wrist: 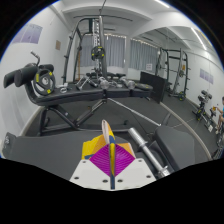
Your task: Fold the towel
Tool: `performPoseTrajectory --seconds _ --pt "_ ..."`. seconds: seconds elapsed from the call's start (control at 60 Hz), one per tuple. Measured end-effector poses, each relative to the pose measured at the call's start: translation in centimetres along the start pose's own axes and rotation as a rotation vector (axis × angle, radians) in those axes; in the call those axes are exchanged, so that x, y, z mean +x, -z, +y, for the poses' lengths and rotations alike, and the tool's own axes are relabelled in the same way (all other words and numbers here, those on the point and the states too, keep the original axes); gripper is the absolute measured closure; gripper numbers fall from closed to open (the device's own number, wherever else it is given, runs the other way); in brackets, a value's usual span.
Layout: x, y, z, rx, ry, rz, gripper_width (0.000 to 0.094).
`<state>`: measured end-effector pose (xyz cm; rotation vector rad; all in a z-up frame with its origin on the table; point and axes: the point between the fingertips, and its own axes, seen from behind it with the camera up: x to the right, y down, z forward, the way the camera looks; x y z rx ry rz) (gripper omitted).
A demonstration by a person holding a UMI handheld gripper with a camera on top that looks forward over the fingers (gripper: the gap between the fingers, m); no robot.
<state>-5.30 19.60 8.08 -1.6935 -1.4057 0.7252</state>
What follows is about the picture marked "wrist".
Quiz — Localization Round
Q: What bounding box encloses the long ceiling light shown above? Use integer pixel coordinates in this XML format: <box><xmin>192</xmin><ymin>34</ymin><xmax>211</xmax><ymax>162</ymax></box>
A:
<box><xmin>190</xmin><ymin>27</ymin><xmax>208</xmax><ymax>52</ymax></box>

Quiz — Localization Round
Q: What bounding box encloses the black padded bench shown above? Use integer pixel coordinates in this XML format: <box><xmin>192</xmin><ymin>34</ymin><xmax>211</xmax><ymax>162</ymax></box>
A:
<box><xmin>154</xmin><ymin>125</ymin><xmax>197</xmax><ymax>172</ymax></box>

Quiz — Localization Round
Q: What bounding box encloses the pale purple wall poster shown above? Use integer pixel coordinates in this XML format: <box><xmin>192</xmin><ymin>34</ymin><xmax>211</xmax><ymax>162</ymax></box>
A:
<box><xmin>198</xmin><ymin>67</ymin><xmax>215</xmax><ymax>85</ymax></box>

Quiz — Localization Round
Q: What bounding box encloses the small black weight plate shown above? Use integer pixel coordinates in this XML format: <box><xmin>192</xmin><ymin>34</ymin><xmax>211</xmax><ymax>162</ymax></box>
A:
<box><xmin>90</xmin><ymin>45</ymin><xmax>106</xmax><ymax>62</ymax></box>

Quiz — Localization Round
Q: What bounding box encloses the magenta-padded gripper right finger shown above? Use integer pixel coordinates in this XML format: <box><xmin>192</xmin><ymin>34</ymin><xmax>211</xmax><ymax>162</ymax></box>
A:
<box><xmin>114</xmin><ymin>143</ymin><xmax>157</xmax><ymax>191</ymax></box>

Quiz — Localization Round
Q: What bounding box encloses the chrome barbell sleeve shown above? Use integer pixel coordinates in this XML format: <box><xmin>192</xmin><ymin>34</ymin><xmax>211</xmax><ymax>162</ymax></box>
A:
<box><xmin>127</xmin><ymin>127</ymin><xmax>172</xmax><ymax>179</ymax></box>

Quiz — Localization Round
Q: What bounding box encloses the black weight bench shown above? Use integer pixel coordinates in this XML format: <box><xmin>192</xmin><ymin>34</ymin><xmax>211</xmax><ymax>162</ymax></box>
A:
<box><xmin>2</xmin><ymin>62</ymin><xmax>168</xmax><ymax>135</ymax></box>

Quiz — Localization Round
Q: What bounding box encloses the thin silver bar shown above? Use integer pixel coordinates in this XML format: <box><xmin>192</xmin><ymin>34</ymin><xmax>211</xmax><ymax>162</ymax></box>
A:
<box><xmin>107</xmin><ymin>97</ymin><xmax>162</xmax><ymax>128</ymax></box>

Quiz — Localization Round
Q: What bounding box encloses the yellow orange printed towel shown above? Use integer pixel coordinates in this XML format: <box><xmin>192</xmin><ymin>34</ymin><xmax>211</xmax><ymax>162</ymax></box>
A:
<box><xmin>81</xmin><ymin>119</ymin><xmax>137</xmax><ymax>190</ymax></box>

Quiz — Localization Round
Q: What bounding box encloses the person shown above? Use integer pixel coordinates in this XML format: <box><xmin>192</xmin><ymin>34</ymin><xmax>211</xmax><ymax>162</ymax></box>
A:
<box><xmin>214</xmin><ymin>96</ymin><xmax>224</xmax><ymax>135</ymax></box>

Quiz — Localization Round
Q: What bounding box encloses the black dumbbell stand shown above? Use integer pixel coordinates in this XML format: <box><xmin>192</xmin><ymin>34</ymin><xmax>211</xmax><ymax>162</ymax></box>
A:
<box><xmin>192</xmin><ymin>89</ymin><xmax>218</xmax><ymax>132</ymax></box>

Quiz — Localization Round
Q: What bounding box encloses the black yellow-marked weight plate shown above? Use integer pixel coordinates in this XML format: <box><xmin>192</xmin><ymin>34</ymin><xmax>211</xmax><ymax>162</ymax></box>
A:
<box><xmin>32</xmin><ymin>67</ymin><xmax>57</xmax><ymax>97</ymax></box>

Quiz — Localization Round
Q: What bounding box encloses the chrome dumbbell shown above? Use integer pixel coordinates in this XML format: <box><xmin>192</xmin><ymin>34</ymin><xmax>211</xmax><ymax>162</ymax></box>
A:
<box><xmin>119</xmin><ymin>76</ymin><xmax>136</xmax><ymax>91</ymax></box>
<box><xmin>97</xmin><ymin>76</ymin><xmax>111</xmax><ymax>91</ymax></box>

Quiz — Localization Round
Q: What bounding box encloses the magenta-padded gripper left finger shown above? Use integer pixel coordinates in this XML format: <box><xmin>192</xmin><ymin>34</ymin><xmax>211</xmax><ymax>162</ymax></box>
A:
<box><xmin>69</xmin><ymin>143</ymin><xmax>112</xmax><ymax>191</ymax></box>

